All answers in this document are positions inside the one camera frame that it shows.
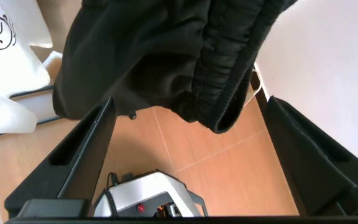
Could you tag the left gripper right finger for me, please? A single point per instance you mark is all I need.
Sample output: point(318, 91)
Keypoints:
point(328, 186)

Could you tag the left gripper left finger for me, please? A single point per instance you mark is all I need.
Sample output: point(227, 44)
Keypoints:
point(45, 186)

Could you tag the white printed t-shirt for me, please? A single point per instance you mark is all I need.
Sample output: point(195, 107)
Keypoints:
point(8, 71)

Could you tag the black garment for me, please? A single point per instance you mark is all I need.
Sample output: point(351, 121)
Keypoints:
point(135, 56)

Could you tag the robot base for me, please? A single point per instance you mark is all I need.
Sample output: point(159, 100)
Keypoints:
point(145, 189)

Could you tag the black clothes rack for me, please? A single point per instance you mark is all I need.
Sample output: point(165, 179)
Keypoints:
point(33, 91)

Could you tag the white laundry basket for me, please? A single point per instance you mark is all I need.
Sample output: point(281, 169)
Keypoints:
point(260, 82)

